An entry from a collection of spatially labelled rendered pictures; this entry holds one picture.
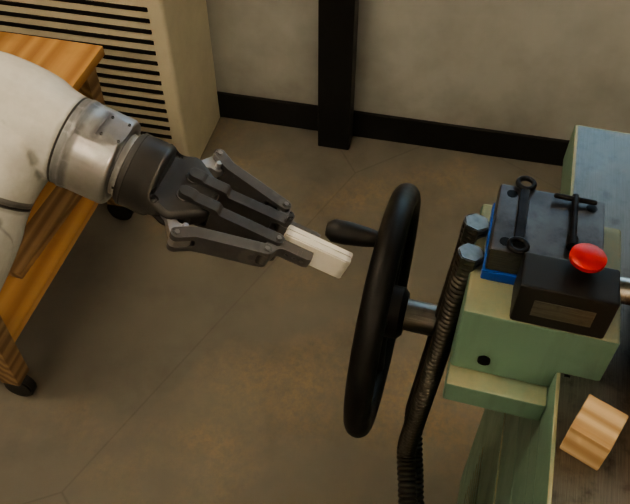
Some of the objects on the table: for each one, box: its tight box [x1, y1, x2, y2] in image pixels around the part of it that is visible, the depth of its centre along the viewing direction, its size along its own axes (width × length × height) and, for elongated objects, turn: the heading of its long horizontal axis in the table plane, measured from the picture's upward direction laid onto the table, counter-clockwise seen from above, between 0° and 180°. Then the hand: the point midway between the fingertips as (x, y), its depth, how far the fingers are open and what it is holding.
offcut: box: [559, 394, 629, 471], centre depth 62 cm, size 4×4×4 cm
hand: (315, 252), depth 74 cm, fingers closed
